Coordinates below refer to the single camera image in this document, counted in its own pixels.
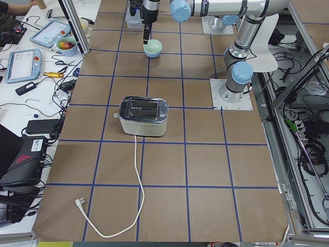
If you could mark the white chair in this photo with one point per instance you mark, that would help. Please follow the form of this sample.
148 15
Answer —
260 58

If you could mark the cream bowl with lemon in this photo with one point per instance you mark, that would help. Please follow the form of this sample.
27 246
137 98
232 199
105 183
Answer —
85 26

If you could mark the clear plastic food container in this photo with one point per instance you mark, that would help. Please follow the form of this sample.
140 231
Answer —
133 22

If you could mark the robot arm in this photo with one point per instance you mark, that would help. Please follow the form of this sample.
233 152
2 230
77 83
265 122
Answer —
254 14

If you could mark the orange handled tool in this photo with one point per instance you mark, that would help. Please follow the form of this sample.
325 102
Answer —
53 75

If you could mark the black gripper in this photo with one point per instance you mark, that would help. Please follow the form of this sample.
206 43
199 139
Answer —
149 14

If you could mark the blue teach pendant tablet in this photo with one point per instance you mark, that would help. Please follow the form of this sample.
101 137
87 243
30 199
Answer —
51 33

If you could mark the green bowl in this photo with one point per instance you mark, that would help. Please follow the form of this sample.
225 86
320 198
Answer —
153 45

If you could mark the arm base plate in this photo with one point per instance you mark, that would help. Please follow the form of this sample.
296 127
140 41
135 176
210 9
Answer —
219 25
223 99

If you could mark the black power adapter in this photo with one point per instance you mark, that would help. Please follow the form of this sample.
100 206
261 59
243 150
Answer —
25 88

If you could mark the scissors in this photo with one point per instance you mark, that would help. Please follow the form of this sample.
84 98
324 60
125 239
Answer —
65 64

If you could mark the cream toaster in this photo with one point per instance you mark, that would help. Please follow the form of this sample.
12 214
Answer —
143 116

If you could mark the blue bowl with fruit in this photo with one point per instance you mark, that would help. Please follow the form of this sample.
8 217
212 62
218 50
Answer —
67 46

